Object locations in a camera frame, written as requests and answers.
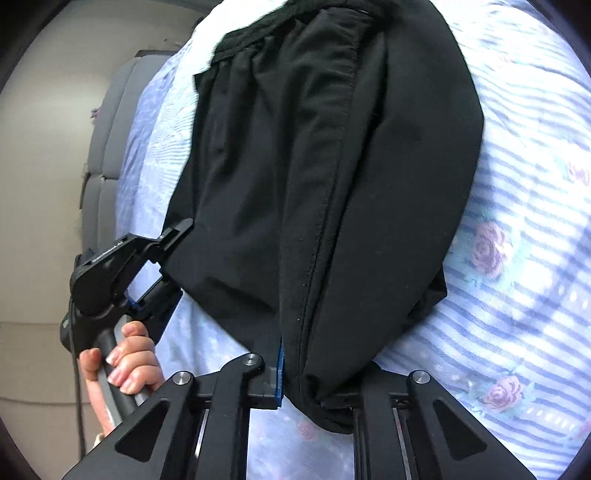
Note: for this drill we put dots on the purple toy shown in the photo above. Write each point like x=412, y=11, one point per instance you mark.
x=95, y=111

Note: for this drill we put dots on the grey padded headboard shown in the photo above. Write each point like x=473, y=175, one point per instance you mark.
x=111, y=138

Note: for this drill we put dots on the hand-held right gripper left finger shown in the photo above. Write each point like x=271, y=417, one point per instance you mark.
x=279, y=383

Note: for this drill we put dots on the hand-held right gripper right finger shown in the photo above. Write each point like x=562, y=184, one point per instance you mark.
x=383, y=397

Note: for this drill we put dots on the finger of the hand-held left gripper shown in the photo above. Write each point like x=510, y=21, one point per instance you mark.
x=159, y=300
x=171, y=237

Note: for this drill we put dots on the folded white cloth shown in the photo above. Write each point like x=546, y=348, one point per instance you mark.
x=207, y=37

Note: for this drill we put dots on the blue striped floral blanket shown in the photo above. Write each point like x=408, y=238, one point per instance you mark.
x=508, y=184

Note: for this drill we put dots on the black pants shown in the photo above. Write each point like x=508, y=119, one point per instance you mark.
x=323, y=184

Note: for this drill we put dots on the person's left hand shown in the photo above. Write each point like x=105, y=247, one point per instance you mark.
x=134, y=360

